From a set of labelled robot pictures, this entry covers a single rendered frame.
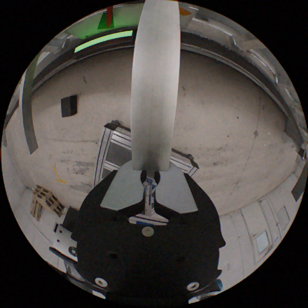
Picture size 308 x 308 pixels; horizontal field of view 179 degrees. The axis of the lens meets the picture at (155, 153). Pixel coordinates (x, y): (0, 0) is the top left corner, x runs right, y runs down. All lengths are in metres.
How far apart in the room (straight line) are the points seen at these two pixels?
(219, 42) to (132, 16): 0.21
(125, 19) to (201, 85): 0.87
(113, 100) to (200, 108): 0.76
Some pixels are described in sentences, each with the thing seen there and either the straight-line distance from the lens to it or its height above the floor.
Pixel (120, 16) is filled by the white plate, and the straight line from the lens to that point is 0.27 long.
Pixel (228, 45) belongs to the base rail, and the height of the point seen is 0.70.
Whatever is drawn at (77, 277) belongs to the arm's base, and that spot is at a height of 1.11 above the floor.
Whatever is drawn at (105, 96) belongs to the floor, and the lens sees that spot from 1.03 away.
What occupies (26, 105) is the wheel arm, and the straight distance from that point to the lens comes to 0.25.
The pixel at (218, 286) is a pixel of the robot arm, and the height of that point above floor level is 1.19.
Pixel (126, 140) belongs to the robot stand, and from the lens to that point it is 0.80.
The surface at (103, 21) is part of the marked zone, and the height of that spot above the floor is 0.76.
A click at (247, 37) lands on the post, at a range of 0.33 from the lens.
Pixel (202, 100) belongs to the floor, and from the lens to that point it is 1.02.
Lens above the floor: 0.93
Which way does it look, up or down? 59 degrees down
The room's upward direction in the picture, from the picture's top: 180 degrees clockwise
